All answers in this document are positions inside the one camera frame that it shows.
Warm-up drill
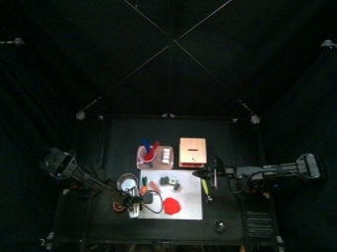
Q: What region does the salmon toy nigiri sushi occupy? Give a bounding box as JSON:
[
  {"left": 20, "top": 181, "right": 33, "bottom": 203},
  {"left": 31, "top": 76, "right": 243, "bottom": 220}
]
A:
[{"left": 147, "top": 180, "right": 163, "bottom": 195}]

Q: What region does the metal bowl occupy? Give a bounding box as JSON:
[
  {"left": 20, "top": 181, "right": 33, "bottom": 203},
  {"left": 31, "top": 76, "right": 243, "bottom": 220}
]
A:
[{"left": 116, "top": 172, "right": 139, "bottom": 198}]

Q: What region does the wooden box with red drawer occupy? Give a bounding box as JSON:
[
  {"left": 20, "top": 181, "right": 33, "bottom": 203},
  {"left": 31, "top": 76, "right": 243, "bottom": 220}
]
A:
[{"left": 178, "top": 137, "right": 208, "bottom": 168}]

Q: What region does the orange toy carrot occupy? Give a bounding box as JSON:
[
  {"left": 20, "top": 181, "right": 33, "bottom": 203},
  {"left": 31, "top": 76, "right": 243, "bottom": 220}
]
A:
[{"left": 139, "top": 176, "right": 148, "bottom": 197}]

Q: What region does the yellow-green toy knife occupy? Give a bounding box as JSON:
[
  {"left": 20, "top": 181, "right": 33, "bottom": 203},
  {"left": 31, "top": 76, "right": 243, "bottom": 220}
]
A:
[{"left": 200, "top": 178, "right": 214, "bottom": 204}]

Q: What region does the clear pink plastic container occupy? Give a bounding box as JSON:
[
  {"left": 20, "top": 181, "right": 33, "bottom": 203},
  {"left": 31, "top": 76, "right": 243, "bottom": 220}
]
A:
[{"left": 135, "top": 145, "right": 175, "bottom": 170}]

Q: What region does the black printed label sheet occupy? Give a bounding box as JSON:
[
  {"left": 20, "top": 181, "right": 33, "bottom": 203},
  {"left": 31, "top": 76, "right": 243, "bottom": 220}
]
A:
[{"left": 242, "top": 210, "right": 277, "bottom": 244}]

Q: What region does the blue stick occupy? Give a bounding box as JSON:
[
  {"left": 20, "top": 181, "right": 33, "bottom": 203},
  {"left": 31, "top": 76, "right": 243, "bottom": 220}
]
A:
[{"left": 140, "top": 138, "right": 152, "bottom": 156}]

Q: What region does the black round knob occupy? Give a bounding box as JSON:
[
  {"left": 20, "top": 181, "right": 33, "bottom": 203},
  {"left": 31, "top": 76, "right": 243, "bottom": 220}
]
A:
[{"left": 212, "top": 220, "right": 227, "bottom": 232}]

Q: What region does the red stick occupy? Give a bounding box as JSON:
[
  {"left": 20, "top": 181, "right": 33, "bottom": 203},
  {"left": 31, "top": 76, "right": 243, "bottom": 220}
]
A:
[{"left": 146, "top": 141, "right": 160, "bottom": 160}]

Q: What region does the thin steel brace cable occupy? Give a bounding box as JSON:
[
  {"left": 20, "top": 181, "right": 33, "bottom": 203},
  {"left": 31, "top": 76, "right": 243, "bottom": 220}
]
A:
[
  {"left": 123, "top": 0, "right": 257, "bottom": 118},
  {"left": 80, "top": 0, "right": 233, "bottom": 115}
]

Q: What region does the white cutting mat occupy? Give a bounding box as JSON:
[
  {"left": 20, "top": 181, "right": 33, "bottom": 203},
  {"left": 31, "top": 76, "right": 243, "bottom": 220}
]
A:
[{"left": 135, "top": 169, "right": 204, "bottom": 221}]

